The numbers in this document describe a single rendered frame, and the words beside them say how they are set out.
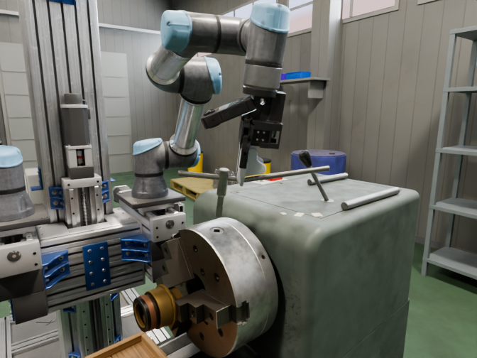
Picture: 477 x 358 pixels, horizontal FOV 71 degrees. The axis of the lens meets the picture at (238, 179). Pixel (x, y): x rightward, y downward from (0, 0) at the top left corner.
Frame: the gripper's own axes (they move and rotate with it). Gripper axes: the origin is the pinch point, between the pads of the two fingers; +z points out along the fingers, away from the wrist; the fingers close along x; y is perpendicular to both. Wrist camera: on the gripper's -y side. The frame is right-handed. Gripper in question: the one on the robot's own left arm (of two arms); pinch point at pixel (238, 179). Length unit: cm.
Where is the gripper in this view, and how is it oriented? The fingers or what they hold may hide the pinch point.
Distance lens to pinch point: 74.8
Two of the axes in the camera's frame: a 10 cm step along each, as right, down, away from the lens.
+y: 9.9, 1.0, 0.9
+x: -0.5, -3.5, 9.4
